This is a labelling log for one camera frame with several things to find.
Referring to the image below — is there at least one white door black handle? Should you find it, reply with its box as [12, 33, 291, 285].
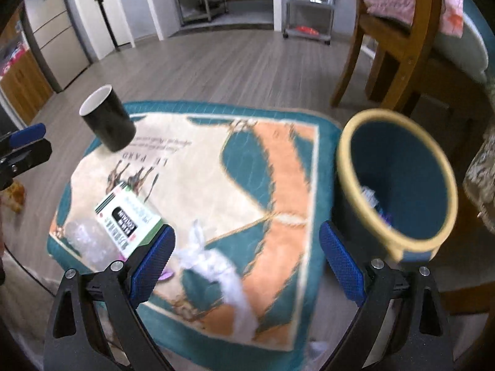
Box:
[75, 0, 135, 60]

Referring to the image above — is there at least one metal rolling shelf cart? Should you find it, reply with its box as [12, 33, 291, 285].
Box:
[282, 0, 336, 45]

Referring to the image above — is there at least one teal bin yellow rim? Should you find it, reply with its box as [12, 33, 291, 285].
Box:
[331, 109, 458, 265]

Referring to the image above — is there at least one purple tube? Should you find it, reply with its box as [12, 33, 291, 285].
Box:
[159, 271, 174, 280]

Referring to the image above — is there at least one black mug white inside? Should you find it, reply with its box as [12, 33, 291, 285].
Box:
[79, 85, 136, 152]

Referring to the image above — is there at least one teal patterned seat cushion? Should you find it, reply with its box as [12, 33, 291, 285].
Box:
[47, 101, 341, 370]

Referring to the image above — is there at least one wooden chair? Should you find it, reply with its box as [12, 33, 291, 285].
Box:
[330, 0, 442, 111]

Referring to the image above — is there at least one clear plastic wrap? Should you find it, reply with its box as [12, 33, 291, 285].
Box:
[64, 219, 120, 271]

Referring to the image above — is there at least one green white medicine box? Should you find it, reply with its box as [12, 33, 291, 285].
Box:
[95, 182, 165, 259]

